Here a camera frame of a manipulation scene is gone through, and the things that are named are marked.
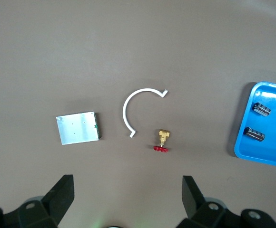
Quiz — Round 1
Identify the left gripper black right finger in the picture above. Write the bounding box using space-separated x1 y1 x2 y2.
178 175 276 228

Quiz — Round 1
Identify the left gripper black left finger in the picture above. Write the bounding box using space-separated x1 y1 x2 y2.
0 174 75 228

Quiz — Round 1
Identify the brass valve red handle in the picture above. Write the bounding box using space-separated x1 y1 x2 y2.
152 128 171 153

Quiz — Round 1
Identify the silver metal box module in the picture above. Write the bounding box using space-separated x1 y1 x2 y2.
56 111 103 145

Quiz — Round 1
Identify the white curved plastic clip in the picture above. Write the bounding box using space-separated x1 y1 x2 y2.
122 87 169 139

